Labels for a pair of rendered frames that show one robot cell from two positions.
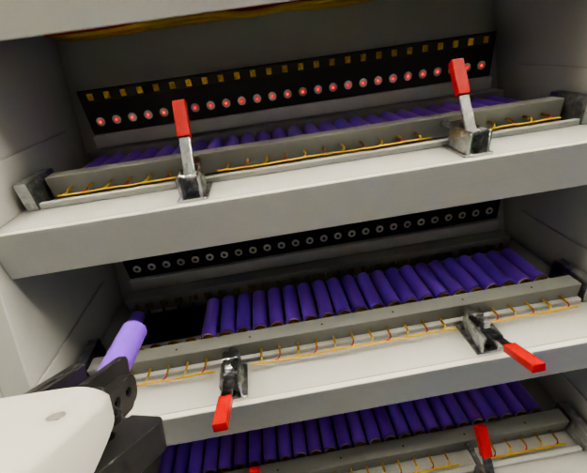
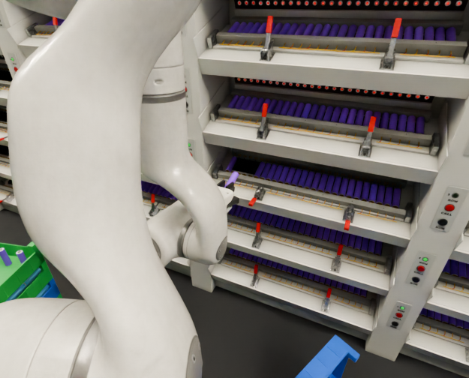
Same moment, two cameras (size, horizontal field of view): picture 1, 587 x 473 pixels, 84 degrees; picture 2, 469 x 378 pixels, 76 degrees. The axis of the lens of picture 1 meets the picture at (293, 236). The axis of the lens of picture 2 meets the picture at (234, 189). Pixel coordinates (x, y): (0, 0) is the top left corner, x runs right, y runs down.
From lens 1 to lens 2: 56 cm
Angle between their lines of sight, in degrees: 33
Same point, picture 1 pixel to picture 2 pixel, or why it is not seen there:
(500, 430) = (355, 252)
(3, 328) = (201, 156)
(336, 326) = (299, 191)
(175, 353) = (244, 178)
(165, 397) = (238, 190)
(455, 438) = (335, 247)
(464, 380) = (335, 226)
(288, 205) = (290, 151)
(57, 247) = (219, 139)
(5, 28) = (220, 73)
